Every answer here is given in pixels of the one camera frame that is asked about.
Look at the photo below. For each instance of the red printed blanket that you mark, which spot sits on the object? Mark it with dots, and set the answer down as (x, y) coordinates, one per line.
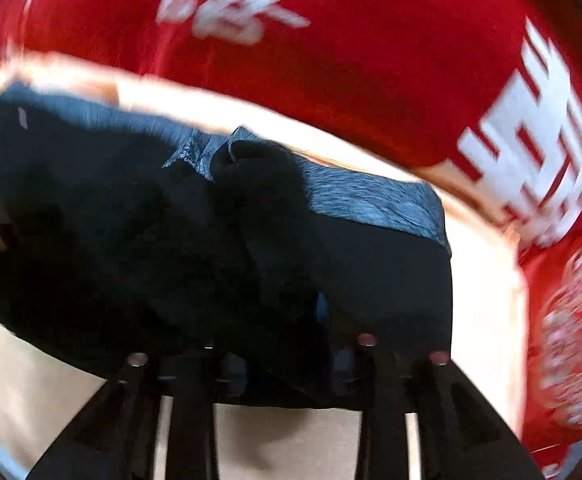
(381, 70)

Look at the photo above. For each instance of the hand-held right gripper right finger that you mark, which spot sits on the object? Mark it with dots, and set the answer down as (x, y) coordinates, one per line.
(381, 400)

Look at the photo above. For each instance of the black pants with blue stripes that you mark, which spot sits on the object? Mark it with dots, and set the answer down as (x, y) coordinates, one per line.
(171, 260)

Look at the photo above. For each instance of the red embroidered pillow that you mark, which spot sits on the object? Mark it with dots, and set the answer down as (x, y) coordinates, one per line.
(571, 340)

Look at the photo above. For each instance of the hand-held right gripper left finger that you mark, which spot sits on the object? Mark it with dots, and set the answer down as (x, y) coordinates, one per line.
(188, 410)

